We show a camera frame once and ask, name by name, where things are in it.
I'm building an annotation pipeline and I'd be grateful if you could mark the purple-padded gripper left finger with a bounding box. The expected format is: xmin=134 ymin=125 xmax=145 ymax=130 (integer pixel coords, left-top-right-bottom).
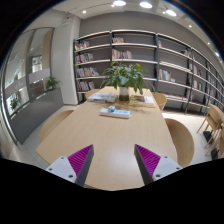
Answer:
xmin=46 ymin=145 xmax=94 ymax=187

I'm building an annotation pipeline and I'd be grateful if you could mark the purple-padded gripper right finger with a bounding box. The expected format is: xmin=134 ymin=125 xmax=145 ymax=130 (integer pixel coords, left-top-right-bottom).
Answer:
xmin=134 ymin=145 xmax=182 ymax=185

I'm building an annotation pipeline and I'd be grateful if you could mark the white blue charger plug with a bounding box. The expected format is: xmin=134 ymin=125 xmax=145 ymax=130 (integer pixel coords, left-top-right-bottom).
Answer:
xmin=108 ymin=106 xmax=115 ymax=112

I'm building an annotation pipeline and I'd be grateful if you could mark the wooden chair right near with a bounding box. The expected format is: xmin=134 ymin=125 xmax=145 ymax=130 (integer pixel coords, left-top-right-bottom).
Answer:
xmin=165 ymin=118 xmax=194 ymax=168

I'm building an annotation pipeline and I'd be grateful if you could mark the wooden chair left near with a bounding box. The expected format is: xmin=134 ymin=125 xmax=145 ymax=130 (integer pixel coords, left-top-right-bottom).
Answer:
xmin=39 ymin=110 xmax=73 ymax=142

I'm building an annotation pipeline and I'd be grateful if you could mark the white power strip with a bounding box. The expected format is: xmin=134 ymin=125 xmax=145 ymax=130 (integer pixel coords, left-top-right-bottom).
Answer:
xmin=100 ymin=108 xmax=131 ymax=119

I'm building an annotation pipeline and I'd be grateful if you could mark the wooden chair far right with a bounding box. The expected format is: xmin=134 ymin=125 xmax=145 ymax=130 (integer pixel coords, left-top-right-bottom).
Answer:
xmin=153 ymin=92 xmax=167 ymax=110

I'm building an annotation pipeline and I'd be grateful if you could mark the yellow books stack right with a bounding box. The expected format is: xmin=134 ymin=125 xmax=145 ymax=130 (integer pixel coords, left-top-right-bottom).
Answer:
xmin=129 ymin=95 xmax=155 ymax=107

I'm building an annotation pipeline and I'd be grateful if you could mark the open magazine stack left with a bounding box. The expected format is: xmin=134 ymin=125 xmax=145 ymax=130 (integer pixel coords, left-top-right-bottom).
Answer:
xmin=88 ymin=92 xmax=117 ymax=103

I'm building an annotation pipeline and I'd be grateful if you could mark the wooden chair side room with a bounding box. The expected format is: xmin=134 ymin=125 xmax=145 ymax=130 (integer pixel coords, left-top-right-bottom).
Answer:
xmin=196 ymin=103 xmax=224 ymax=160

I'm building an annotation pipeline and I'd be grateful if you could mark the glass plant vase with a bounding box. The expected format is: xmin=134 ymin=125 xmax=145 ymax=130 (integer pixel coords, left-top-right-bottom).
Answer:
xmin=119 ymin=87 xmax=129 ymax=101

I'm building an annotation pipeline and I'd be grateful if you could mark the small plant on ledge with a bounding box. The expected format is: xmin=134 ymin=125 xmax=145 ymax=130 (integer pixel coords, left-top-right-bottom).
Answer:
xmin=46 ymin=77 xmax=59 ymax=91

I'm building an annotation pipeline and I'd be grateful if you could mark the plant behind glass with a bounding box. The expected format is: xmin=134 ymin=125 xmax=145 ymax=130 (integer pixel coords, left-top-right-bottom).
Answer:
xmin=10 ymin=98 xmax=19 ymax=111

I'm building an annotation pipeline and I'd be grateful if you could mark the large grey bookshelf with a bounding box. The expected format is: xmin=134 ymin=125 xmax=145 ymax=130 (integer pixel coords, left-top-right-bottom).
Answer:
xmin=73 ymin=29 xmax=224 ymax=114

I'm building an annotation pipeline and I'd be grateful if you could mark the green potted plant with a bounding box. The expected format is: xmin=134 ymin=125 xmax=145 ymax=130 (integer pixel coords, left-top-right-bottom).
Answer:
xmin=101 ymin=61 xmax=155 ymax=94

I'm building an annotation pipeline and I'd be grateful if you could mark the grey low partition wall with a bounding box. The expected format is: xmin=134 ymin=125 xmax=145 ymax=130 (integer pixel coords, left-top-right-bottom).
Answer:
xmin=10 ymin=88 xmax=64 ymax=143

